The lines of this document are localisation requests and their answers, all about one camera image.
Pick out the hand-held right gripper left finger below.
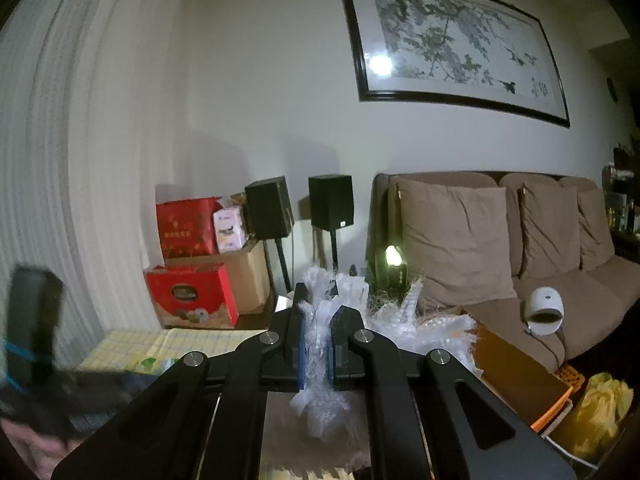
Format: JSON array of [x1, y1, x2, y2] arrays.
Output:
[[50, 282, 307, 480]]

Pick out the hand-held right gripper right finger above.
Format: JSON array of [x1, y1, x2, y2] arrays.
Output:
[[327, 305, 576, 480]]

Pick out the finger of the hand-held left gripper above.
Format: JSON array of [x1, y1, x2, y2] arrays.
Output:
[[67, 366, 168, 403]]

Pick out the white fluffy duster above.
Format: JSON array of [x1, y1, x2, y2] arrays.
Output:
[[290, 265, 483, 471]]

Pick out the orange-lined cardboard box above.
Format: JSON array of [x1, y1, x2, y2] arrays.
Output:
[[470, 320, 573, 436]]

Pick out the yellow checked tablecloth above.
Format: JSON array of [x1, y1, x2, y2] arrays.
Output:
[[80, 327, 373, 480]]

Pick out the plain brown cardboard box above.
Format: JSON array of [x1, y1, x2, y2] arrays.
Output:
[[165, 240, 273, 316]]

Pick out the red chocolate gift box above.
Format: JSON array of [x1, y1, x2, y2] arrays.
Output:
[[144, 262, 240, 330]]

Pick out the lit portable lantern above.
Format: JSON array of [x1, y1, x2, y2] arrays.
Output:
[[382, 244, 411, 293]]

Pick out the pink white tissue pack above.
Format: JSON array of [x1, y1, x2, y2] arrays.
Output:
[[212, 207, 247, 253]]

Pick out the black speaker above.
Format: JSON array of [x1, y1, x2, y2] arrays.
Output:
[[308, 174, 353, 231], [244, 176, 295, 240]]

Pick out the large brown cushion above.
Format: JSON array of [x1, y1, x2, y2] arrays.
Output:
[[395, 177, 518, 321]]

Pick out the large red gift box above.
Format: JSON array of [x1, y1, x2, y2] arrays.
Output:
[[156, 197, 223, 260]]

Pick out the white curtain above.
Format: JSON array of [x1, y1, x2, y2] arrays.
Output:
[[0, 0, 201, 376]]

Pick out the white dome nail lamp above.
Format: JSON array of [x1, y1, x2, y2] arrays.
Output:
[[523, 286, 566, 336]]

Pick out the orange plastic crate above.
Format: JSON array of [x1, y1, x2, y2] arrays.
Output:
[[557, 365, 586, 391]]

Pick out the medium brown cushion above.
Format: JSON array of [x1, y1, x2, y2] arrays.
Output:
[[517, 180, 583, 281]]

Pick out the brown sofa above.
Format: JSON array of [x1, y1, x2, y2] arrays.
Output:
[[367, 172, 640, 376]]

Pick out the yellow plastic bag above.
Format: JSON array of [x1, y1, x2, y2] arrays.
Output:
[[570, 372, 633, 461]]

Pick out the small brown cushion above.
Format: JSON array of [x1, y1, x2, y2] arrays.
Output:
[[575, 187, 616, 271]]

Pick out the dark cluttered shelf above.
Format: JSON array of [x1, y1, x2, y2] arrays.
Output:
[[602, 142, 640, 246]]

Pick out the framed ink painting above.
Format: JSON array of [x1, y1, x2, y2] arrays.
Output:
[[337, 0, 572, 129]]

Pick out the black lamp cable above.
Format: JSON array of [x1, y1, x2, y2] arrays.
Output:
[[525, 329, 567, 368]]

